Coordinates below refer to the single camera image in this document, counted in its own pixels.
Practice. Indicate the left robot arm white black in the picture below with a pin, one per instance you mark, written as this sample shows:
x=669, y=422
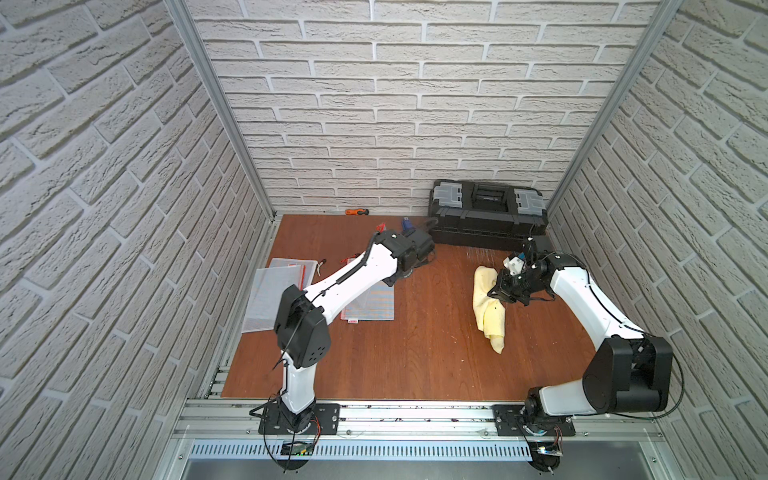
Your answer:
x=303, y=316

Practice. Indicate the aluminium front rail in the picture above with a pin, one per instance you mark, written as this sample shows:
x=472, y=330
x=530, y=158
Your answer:
x=405, y=420

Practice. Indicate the black plastic toolbox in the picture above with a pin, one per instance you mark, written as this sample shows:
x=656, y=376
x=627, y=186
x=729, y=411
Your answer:
x=485, y=214

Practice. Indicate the white mesh document bag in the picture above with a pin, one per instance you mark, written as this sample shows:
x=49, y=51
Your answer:
x=375, y=304
x=306, y=269

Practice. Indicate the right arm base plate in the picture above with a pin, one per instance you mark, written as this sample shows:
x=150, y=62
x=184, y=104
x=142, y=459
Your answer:
x=515, y=420

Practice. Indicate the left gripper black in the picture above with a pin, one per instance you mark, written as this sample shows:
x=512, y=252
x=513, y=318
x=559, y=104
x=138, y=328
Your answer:
x=424, y=245

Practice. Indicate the red zipper mesh document bag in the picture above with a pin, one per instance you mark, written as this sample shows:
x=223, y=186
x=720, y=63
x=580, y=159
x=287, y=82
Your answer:
x=265, y=296

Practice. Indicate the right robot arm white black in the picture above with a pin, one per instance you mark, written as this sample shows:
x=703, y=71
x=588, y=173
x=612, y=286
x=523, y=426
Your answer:
x=630, y=372

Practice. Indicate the yellow cleaning cloth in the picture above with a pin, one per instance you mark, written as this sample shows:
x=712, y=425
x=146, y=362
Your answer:
x=489, y=312

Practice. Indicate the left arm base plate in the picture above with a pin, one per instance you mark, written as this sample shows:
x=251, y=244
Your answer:
x=319, y=418

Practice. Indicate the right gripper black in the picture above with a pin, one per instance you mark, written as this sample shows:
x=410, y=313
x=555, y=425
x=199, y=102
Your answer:
x=501, y=289

